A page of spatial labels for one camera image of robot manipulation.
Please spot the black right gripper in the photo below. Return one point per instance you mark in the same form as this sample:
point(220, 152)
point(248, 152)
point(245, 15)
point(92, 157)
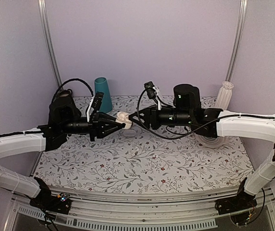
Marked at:
point(152, 113)

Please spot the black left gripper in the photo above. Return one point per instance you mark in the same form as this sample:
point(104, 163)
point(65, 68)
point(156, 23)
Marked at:
point(94, 126)

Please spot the white round earbud case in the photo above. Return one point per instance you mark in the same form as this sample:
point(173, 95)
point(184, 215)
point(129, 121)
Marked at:
point(123, 118)

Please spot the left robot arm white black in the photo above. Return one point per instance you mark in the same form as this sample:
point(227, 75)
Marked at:
point(40, 139)

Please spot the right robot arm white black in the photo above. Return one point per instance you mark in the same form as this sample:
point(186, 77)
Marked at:
point(212, 123)

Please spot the white flat earbud case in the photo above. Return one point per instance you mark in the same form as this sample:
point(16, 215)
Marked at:
point(129, 133)

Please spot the white clip earbud far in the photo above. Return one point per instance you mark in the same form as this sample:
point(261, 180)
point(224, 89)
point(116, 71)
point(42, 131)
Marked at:
point(134, 151)

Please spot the teal tapered vase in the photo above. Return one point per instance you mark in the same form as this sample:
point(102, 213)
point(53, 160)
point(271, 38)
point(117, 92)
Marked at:
point(101, 85)

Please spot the white ribbed vase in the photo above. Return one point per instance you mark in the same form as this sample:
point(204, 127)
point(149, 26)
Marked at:
point(224, 95)

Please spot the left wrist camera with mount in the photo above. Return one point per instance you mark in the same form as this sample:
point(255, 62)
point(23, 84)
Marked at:
point(94, 105)

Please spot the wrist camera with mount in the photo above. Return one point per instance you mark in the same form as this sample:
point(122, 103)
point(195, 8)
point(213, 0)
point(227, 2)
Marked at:
point(153, 93)
point(94, 105)

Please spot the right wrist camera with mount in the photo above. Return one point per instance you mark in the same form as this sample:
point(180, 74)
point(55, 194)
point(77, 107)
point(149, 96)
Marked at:
point(153, 93)

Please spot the metal front rail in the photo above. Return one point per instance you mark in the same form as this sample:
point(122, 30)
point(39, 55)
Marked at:
point(102, 211)

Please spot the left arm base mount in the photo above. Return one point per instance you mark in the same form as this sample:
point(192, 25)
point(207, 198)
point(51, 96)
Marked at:
point(48, 202)

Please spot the right metal frame post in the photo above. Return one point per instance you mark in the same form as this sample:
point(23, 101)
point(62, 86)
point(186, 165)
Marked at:
point(237, 41)

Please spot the metal frame post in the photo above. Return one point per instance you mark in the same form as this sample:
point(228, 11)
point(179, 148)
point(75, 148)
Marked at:
point(48, 40)
point(237, 41)

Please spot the left metal frame post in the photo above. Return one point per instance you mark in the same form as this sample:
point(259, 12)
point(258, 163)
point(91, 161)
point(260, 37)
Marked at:
point(48, 40)

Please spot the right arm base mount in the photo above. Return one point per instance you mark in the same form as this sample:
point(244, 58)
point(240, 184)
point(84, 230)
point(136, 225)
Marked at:
point(240, 201)

